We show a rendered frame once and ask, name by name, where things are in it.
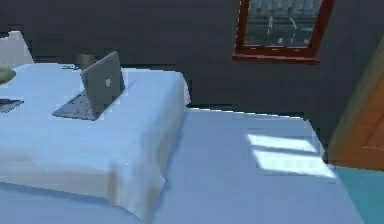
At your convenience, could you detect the grey open laptop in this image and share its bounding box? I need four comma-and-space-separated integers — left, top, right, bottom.
52, 50, 126, 122

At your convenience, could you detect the white bed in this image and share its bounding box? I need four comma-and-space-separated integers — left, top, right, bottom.
0, 62, 192, 224

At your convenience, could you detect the grey cylindrical bin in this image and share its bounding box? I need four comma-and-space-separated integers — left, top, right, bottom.
73, 50, 101, 70

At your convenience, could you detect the red framed window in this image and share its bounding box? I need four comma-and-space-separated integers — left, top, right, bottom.
231, 0, 336, 65

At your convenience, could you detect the orange wooden door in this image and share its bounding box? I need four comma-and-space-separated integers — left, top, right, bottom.
323, 34, 384, 172

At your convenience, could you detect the dark flat object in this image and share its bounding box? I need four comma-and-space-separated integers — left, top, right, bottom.
0, 98, 25, 114

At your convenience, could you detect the white pillow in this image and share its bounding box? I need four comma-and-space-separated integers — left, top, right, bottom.
0, 30, 36, 69

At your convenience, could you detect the green round object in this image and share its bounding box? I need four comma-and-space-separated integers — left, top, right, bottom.
0, 66, 17, 86

